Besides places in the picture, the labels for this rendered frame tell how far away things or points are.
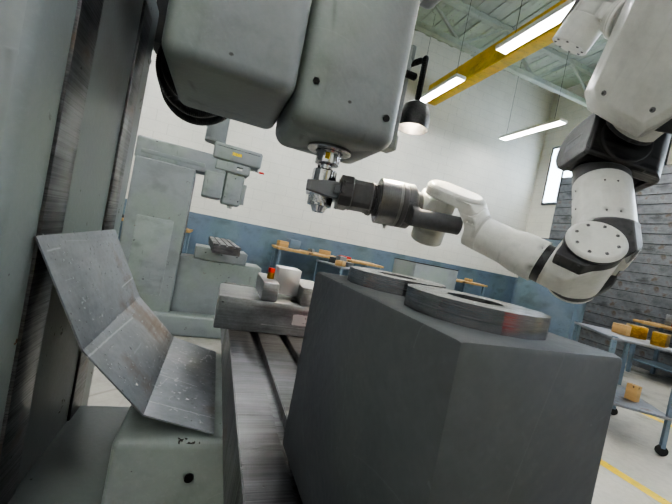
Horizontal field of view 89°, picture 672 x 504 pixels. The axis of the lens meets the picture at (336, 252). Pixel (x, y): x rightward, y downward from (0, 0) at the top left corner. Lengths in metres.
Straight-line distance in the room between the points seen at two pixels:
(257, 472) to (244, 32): 0.54
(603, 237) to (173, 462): 0.68
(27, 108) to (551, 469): 0.52
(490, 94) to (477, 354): 9.98
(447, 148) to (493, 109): 1.68
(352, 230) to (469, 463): 7.52
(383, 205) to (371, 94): 0.19
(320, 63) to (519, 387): 0.54
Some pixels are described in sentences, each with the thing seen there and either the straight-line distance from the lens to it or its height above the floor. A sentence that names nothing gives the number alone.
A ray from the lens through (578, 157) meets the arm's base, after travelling 0.80.
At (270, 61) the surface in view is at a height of 1.38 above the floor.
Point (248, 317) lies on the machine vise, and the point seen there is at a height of 0.95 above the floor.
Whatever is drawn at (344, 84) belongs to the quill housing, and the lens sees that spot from 0.62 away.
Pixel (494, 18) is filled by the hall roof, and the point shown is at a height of 6.19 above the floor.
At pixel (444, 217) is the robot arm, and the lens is 0.66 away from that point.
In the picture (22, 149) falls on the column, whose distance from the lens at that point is 0.48.
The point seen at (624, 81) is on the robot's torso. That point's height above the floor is 1.46.
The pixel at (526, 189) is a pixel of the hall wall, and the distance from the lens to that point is 10.58.
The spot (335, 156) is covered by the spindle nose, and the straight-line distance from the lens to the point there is 0.67.
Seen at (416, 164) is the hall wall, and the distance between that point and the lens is 8.49.
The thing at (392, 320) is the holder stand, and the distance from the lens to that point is 0.21.
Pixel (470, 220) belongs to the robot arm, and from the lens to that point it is 0.65.
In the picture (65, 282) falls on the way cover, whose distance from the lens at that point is 0.55.
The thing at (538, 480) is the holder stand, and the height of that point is 1.03.
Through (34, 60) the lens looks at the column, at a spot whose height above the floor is 1.25.
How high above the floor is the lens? 1.13
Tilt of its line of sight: 1 degrees down
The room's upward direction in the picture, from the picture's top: 11 degrees clockwise
